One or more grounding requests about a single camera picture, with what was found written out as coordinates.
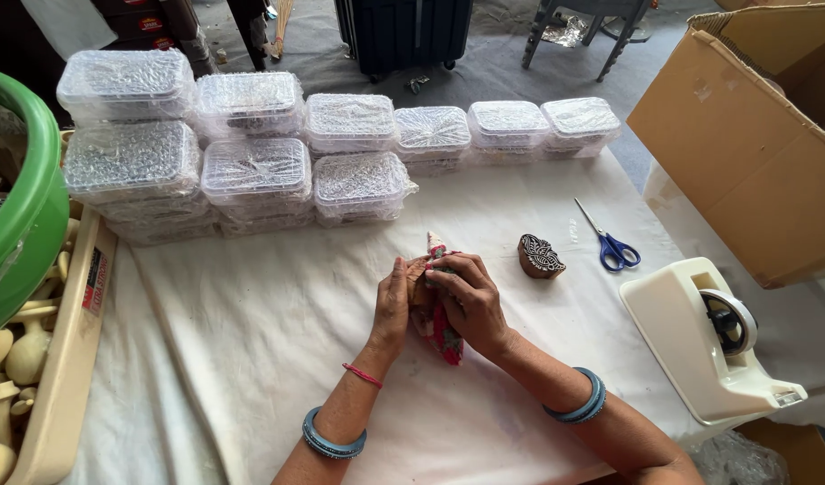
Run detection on white table cloth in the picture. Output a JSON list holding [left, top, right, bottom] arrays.
[[61, 144, 746, 485]]

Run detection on green plastic tub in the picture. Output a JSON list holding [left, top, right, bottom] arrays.
[[0, 65, 71, 342]]

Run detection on floral red cloth pouch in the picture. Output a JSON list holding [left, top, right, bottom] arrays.
[[411, 231, 466, 367]]

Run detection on blue bangles on right wrist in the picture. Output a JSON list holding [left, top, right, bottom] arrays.
[[543, 366, 608, 426]]

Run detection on blue bangles on wrist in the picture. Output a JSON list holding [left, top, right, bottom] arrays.
[[543, 366, 608, 426], [302, 406, 369, 461]]

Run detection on person's left hand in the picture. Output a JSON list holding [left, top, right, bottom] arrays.
[[368, 255, 432, 358]]

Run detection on red thread wrist band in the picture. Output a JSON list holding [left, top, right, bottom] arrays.
[[341, 362, 385, 390]]

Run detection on straw broom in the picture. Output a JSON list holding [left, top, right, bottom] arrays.
[[262, 0, 296, 61]]

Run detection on large brown cardboard box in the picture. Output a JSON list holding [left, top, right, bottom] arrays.
[[626, 0, 825, 290]]

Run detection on carved wooden printing block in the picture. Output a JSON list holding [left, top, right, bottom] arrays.
[[517, 233, 567, 280]]

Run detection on clear tape roll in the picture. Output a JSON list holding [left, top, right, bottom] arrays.
[[698, 288, 759, 358]]

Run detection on clear plastic bag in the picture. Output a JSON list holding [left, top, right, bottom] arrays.
[[687, 430, 792, 485]]

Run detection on blue bangles on left wrist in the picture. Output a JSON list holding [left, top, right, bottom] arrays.
[[302, 406, 369, 461]]

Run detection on blue handled scissors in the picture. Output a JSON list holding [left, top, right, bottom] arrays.
[[573, 197, 642, 273]]

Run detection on stack of clear plastic containers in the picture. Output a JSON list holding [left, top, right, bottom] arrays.
[[56, 48, 622, 247]]

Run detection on heap of pale wooden knobs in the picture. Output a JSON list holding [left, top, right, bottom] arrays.
[[0, 217, 81, 485]]

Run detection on grey chair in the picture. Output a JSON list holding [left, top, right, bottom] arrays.
[[521, 0, 656, 84]]

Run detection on cream tape dispenser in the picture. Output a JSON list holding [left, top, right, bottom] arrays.
[[618, 256, 809, 427]]

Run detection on crumpled silver foil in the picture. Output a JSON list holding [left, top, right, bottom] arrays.
[[540, 13, 590, 49]]

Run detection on small brown cardboard box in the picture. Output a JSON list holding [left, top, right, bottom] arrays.
[[734, 418, 825, 485]]

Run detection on person's right hand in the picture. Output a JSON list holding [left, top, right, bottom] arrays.
[[424, 252, 515, 364]]

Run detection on black wheeled case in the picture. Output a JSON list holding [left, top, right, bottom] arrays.
[[333, 0, 475, 85]]

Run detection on cream plastic crate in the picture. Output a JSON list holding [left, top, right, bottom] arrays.
[[3, 205, 119, 485]]

